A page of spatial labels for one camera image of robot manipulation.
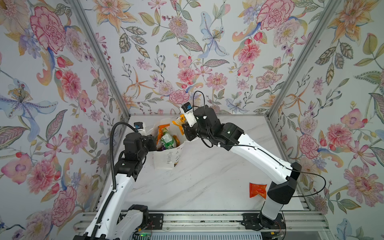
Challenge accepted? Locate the orange Fox's fruits candy bag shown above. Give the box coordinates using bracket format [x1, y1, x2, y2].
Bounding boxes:
[157, 124, 170, 149]

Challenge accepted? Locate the green Fox's spring tea bag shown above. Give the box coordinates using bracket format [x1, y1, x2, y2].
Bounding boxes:
[161, 129, 177, 150]

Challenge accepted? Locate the white paper gift bag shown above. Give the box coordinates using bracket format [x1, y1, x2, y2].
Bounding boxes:
[150, 118, 187, 170]

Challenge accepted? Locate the yellow orange biscuit packet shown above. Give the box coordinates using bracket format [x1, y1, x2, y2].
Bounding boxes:
[172, 114, 187, 135]

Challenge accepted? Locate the red orange snack packet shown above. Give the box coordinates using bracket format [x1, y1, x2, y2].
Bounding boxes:
[249, 183, 267, 199]

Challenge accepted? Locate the small orange candy wrapper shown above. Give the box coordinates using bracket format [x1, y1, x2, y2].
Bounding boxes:
[173, 135, 181, 147]

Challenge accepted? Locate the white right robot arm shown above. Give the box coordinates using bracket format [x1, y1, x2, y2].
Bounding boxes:
[181, 103, 302, 231]

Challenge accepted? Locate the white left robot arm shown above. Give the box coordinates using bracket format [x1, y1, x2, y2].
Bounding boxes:
[74, 132, 156, 240]

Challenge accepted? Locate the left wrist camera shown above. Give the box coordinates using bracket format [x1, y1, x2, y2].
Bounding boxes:
[134, 122, 147, 136]

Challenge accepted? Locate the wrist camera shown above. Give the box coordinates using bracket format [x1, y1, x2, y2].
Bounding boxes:
[180, 102, 197, 128]
[134, 122, 147, 136]

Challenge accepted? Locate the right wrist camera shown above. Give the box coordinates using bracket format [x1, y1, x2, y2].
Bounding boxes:
[180, 102, 197, 128]

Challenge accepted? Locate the black corrugated cable conduit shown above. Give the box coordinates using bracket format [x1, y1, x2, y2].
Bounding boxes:
[88, 121, 139, 240]

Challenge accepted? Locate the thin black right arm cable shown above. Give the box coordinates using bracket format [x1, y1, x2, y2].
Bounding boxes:
[191, 90, 327, 240]

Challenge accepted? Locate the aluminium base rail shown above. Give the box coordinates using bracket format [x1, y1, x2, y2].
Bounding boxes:
[75, 206, 333, 240]

